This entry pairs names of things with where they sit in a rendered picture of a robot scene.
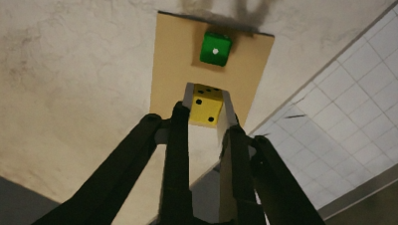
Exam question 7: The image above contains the yellow die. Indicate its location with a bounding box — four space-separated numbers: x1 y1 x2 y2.
189 84 224 125

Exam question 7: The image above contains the green die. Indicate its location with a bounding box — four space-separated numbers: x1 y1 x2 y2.
199 31 232 67

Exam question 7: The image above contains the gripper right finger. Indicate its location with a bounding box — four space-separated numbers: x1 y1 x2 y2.
216 90 325 225

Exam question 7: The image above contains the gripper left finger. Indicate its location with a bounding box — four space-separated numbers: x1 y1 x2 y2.
31 82 194 225

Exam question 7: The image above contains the tan flat mat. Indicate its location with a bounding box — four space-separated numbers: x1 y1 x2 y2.
149 13 276 128

